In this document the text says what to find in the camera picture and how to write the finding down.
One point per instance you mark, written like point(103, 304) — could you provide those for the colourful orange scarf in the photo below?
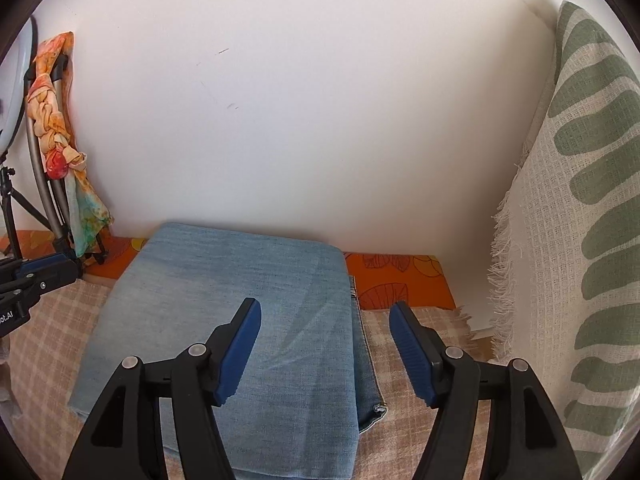
point(50, 125)

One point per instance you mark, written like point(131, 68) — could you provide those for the black tripod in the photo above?
point(6, 195)

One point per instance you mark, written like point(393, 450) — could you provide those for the orange leaf-print sheet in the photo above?
point(395, 280)

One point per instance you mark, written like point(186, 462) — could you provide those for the blue denim pants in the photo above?
point(210, 280)

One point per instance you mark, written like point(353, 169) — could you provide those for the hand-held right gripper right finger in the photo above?
point(412, 355)

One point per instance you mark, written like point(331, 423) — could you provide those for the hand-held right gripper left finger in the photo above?
point(240, 355)

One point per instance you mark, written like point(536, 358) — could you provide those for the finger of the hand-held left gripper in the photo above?
point(55, 277)
point(45, 263)

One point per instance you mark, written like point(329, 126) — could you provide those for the beige plaid blanket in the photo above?
point(50, 360)

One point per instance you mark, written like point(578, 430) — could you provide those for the white green-striped throw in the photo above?
point(575, 260)

